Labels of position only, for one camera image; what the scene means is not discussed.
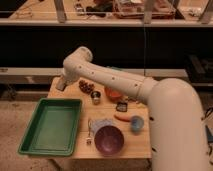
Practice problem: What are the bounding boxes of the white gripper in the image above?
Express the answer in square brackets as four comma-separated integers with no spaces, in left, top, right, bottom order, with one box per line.
[56,68,76,91]

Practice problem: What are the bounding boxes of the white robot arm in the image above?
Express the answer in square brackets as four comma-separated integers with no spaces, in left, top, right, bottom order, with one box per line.
[57,46,213,171]

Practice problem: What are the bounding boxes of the red bowl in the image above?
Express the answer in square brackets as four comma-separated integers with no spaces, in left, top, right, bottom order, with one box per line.
[104,87,123,102]

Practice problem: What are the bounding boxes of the purple bowl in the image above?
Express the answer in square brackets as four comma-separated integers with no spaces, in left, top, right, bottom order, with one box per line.
[94,125,124,156]

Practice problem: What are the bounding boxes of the bunch of dark grapes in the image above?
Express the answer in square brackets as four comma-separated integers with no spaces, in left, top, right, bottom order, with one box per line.
[79,80,94,94]

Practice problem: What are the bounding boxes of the small metal cup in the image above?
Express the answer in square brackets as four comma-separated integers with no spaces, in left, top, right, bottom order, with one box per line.
[91,91,101,105]

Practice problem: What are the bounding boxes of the green plastic tray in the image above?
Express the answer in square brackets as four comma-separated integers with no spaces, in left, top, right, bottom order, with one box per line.
[18,98,82,156]

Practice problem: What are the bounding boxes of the white cloth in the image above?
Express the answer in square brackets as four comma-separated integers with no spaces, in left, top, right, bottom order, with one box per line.
[90,119,114,134]

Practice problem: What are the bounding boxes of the metal fork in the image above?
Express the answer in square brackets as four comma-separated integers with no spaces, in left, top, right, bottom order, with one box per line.
[86,118,92,145]

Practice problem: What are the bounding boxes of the small black tin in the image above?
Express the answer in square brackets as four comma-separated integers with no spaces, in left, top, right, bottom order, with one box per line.
[116,102,128,112]

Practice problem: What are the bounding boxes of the wooden folding table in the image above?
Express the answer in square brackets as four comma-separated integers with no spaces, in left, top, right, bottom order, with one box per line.
[42,77,151,166]

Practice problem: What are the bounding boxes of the orange carrot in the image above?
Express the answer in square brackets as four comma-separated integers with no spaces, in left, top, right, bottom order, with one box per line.
[114,115,131,122]

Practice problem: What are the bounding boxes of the blue small cup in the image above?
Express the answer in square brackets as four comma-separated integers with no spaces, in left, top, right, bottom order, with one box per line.
[130,116,144,132]

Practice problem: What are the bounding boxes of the black cable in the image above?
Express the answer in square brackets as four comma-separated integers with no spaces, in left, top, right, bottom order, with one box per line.
[203,107,213,124]

